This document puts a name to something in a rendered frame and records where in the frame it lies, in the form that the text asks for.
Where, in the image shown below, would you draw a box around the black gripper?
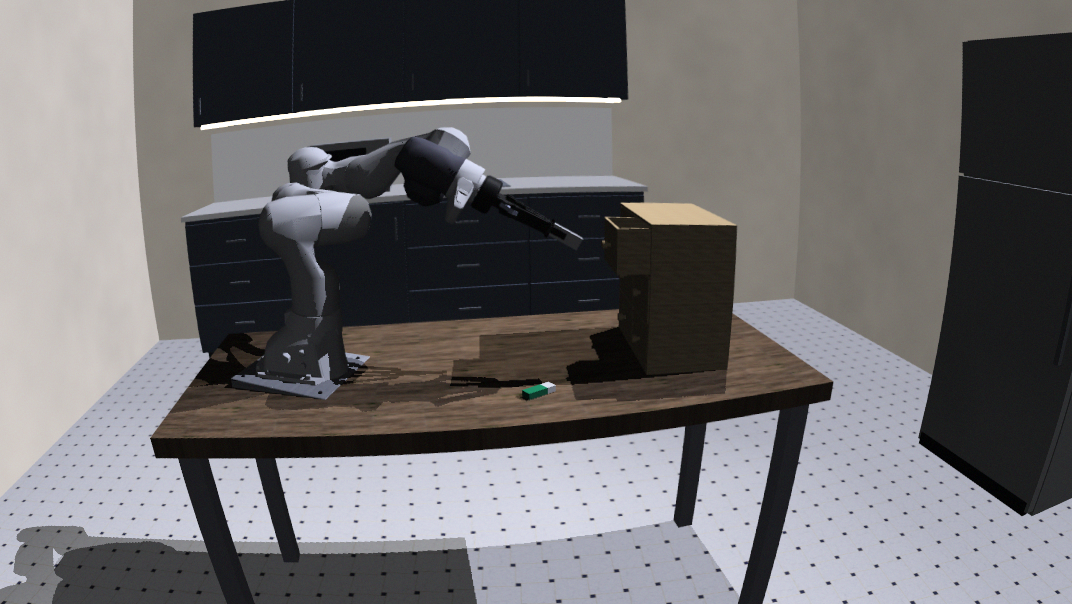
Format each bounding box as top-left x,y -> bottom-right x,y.
471,175 -> 582,250

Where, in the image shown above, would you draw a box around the green and white eraser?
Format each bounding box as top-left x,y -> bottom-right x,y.
522,382 -> 556,400

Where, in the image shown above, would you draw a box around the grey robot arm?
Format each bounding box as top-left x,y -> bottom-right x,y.
256,127 -> 486,385

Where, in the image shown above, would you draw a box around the small dark brown chest of drawers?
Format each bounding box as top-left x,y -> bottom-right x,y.
619,203 -> 736,375

